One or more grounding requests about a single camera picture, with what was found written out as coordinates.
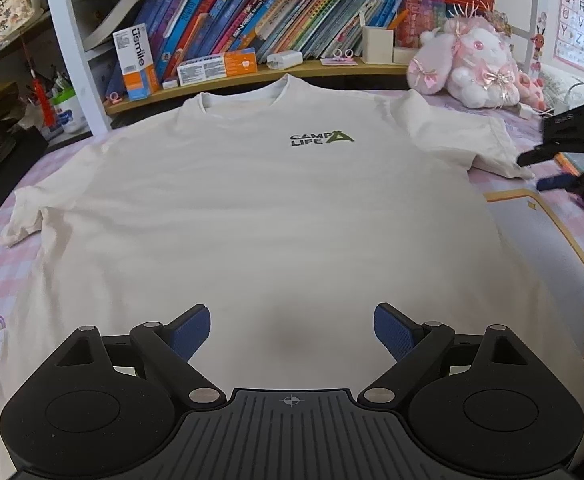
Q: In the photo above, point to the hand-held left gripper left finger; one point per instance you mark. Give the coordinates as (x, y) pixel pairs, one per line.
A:
(192, 331)

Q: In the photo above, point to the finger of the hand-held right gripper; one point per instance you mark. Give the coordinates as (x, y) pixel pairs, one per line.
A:
(557, 181)
(547, 154)

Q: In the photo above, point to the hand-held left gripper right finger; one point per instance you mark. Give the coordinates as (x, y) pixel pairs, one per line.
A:
(392, 332)

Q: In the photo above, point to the cream printed t-shirt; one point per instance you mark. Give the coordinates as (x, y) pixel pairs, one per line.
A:
(272, 210)

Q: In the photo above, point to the clear plastic container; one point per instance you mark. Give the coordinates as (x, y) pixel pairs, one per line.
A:
(567, 102)

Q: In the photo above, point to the pink checked printed blanket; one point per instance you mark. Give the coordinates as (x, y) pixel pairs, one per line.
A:
(547, 260)

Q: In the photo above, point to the pink bunny plush toy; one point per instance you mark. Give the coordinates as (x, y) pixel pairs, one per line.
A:
(477, 65)

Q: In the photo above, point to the beige pen holder box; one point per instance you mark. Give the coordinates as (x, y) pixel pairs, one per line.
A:
(378, 45)

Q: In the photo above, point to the white pen tub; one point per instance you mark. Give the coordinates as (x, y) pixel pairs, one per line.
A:
(69, 112)

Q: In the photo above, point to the wooden bookshelf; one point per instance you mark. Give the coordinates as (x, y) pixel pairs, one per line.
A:
(252, 80)

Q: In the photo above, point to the flat white orange carton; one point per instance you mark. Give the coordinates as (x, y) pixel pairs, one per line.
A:
(217, 67)

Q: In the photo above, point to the tall white orange carton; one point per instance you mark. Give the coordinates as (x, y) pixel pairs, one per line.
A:
(136, 62)

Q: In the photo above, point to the white charger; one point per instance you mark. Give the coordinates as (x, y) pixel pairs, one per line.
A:
(284, 60)

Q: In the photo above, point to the red tassel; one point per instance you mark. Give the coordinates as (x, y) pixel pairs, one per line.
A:
(42, 92)

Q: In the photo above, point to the row of colourful books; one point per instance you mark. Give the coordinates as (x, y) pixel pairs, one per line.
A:
(272, 15)

